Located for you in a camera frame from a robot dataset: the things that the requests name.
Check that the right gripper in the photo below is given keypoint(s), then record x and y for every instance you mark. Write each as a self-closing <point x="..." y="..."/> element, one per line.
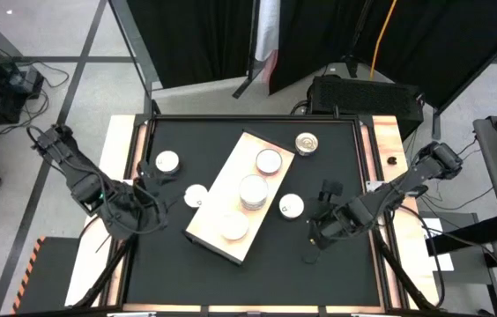
<point x="336" y="220"/>

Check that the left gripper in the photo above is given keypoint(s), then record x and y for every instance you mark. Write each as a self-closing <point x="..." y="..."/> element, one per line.
<point x="149" y="207"/>

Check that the blue-label tuna can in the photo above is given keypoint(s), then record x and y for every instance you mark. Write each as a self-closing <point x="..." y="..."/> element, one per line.
<point x="306" y="144"/>
<point x="292" y="205"/>
<point x="167" y="161"/>
<point x="195" y="195"/>
<point x="234" y="225"/>

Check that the red-label fish can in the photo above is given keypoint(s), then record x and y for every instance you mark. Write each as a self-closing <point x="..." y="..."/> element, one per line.
<point x="269" y="161"/>

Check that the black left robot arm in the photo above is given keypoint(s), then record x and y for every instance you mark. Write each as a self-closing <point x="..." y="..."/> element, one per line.
<point x="76" y="176"/>

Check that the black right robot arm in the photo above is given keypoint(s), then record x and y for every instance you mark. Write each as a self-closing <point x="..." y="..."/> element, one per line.
<point x="407" y="185"/>

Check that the small black clip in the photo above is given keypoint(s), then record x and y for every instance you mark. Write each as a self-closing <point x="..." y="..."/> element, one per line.
<point x="391" y="160"/>

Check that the white paper sheet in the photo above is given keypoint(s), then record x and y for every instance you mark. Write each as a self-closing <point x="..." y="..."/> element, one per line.
<point x="444" y="262"/>

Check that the black perforated computer case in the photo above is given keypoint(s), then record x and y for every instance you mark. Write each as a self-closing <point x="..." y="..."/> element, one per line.
<point x="363" y="99"/>

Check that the black stand foot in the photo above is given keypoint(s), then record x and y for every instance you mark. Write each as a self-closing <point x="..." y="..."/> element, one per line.
<point x="244" y="83"/>

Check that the hazard-striped black floor mat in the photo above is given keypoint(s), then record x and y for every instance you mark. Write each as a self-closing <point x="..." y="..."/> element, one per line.
<point x="50" y="277"/>

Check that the black flat bar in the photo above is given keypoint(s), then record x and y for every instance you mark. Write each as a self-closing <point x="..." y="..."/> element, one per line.
<point x="469" y="235"/>

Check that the black curtain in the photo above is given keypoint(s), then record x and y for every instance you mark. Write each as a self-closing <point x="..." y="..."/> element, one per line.
<point x="314" y="35"/>
<point x="451" y="39"/>
<point x="187" y="39"/>

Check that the curtain stand pole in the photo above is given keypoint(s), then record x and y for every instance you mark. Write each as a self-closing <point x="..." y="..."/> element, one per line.
<point x="356" y="48"/>

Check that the white hanging cloth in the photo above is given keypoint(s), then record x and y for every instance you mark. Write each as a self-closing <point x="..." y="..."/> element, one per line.
<point x="267" y="26"/>

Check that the wooden shelf riser black frame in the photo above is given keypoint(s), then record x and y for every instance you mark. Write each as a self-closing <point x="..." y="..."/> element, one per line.
<point x="226" y="185"/>

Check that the black diagonal frame strut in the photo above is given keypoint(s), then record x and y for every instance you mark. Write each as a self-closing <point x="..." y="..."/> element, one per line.
<point x="103" y="274"/>
<point x="402" y="274"/>

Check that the black table frame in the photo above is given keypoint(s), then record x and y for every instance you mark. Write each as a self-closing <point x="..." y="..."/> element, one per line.
<point x="253" y="118"/>

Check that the black curtain frame bar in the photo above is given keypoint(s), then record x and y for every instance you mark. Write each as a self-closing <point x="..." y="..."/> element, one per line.
<point x="129" y="48"/>

